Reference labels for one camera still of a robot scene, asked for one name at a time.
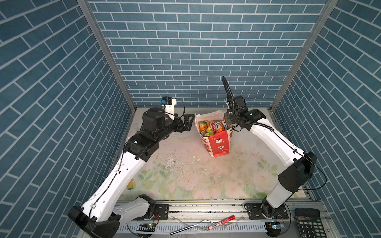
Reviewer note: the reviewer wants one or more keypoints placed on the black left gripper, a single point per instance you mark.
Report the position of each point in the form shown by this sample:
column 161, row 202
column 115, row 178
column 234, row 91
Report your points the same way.
column 178, row 128

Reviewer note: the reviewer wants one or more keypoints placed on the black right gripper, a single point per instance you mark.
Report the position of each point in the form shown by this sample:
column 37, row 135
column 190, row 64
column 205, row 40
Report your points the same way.
column 226, row 116

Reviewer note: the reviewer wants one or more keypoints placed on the orange fruit candy packet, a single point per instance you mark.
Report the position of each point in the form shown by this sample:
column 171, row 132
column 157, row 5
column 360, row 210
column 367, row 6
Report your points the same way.
column 208, row 128

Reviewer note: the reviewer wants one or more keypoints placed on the red white paper bag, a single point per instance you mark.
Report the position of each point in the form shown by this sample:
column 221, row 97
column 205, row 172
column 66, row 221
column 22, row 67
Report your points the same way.
column 218, row 144

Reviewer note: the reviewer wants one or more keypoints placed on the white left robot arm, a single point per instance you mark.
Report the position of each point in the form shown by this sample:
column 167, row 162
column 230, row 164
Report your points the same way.
column 99, row 216

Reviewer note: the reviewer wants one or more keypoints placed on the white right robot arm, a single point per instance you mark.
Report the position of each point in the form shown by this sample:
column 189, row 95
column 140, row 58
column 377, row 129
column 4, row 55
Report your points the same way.
column 299, row 165

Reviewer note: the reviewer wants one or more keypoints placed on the red marker pen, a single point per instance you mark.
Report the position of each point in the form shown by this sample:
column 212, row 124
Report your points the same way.
column 222, row 222

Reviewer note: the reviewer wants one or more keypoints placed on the metal rod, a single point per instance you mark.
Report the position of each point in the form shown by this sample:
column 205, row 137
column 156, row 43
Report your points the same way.
column 188, row 227

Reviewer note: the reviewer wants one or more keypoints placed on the black calculator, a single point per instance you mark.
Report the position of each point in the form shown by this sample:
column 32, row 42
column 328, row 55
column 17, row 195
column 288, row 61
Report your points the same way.
column 309, row 223

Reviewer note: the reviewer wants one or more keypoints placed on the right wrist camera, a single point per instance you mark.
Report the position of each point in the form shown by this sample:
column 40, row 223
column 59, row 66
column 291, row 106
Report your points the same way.
column 237, row 105

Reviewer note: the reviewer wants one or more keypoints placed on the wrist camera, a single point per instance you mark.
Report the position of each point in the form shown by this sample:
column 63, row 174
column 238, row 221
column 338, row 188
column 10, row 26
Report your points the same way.
column 237, row 105
column 169, row 103

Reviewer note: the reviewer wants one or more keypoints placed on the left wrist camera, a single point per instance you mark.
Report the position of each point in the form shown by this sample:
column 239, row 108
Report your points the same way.
column 169, row 103

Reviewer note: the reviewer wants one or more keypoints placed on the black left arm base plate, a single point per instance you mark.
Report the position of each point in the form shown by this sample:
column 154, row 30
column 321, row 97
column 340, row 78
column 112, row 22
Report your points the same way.
column 159, row 212

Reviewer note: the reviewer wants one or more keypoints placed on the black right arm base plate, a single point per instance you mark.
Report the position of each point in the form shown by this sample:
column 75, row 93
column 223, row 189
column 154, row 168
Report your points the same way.
column 256, row 212

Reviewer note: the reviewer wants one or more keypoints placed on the aluminium front rail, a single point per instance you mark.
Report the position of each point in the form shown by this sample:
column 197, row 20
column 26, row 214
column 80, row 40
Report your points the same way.
column 183, row 213

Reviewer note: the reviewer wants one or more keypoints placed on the aluminium corner frame post left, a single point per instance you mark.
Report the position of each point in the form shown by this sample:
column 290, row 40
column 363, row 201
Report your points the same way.
column 91, row 19

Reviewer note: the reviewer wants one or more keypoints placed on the aluminium corner frame post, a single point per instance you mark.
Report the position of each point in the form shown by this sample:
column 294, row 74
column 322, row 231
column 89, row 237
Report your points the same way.
column 91, row 19
column 316, row 29

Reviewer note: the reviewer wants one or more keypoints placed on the aluminium corner frame post right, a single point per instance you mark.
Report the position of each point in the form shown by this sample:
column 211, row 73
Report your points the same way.
column 316, row 29

